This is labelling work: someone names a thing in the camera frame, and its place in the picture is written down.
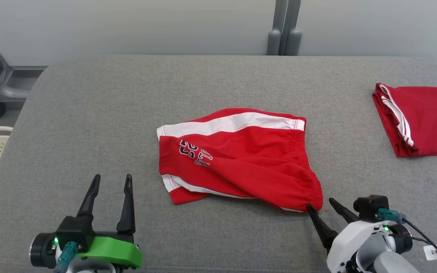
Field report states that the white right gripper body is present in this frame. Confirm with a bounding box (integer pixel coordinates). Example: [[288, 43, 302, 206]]
[[326, 220, 397, 273]]

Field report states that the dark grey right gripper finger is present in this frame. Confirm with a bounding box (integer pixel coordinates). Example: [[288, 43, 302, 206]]
[[306, 203, 339, 251], [328, 198, 360, 224]]

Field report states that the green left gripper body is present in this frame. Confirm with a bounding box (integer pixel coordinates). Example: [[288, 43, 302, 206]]
[[75, 231, 143, 269]]

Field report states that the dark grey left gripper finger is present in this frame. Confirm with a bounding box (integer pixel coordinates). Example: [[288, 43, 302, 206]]
[[116, 174, 136, 234], [76, 174, 101, 219]]

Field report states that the red shorts white stripe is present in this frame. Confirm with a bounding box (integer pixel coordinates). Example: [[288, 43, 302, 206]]
[[157, 108, 324, 213]]

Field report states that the red Bulls jersey shirt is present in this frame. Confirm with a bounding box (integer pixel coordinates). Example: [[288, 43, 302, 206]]
[[372, 83, 437, 158]]

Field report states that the teal right camera connector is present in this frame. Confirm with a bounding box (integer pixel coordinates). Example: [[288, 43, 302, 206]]
[[377, 208, 407, 225]]

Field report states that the teal camera connector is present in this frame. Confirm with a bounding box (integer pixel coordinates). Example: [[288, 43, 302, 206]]
[[377, 208, 407, 225], [53, 241, 79, 273]]

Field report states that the teal left camera connector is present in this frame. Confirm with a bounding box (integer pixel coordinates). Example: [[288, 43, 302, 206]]
[[53, 241, 79, 273]]

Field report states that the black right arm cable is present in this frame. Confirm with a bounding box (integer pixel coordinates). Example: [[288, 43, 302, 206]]
[[401, 218, 437, 273]]

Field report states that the white cable tag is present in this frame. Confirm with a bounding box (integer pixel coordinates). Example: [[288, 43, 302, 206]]
[[423, 245, 437, 263]]

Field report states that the grey metal frame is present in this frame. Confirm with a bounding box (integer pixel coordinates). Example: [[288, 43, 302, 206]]
[[0, 26, 49, 133]]

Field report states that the grey rounded post foot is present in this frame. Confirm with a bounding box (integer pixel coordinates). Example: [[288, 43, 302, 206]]
[[266, 30, 282, 56], [285, 28, 303, 56]]

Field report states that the grey partition post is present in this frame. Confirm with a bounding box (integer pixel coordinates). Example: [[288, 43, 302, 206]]
[[272, 0, 302, 56]]

